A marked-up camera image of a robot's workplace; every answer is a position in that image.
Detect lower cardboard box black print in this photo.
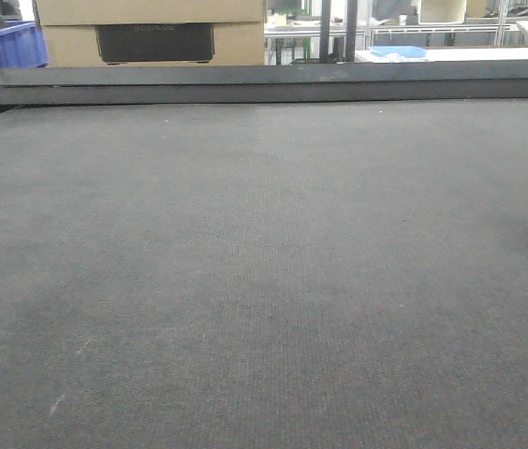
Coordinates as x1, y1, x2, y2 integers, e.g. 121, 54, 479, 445
42, 22, 265, 67

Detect light blue shallow tray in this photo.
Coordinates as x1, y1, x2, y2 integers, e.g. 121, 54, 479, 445
370, 46, 427, 62

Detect dark grey stacked boards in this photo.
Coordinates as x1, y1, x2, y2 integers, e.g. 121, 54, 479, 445
0, 60, 528, 106

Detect upper cardboard box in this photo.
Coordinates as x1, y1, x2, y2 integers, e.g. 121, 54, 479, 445
36, 0, 265, 25

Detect blue crate behind table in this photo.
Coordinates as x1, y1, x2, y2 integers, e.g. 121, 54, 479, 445
0, 21, 49, 68

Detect white background table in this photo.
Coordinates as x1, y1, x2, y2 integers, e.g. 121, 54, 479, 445
356, 48, 528, 63

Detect black vertical post left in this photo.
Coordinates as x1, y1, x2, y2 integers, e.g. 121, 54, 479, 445
318, 0, 332, 64

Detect black vertical post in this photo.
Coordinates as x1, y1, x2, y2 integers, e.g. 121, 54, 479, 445
318, 0, 332, 64
345, 0, 359, 63

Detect black vertical post right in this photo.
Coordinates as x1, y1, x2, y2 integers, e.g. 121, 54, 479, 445
345, 0, 359, 63

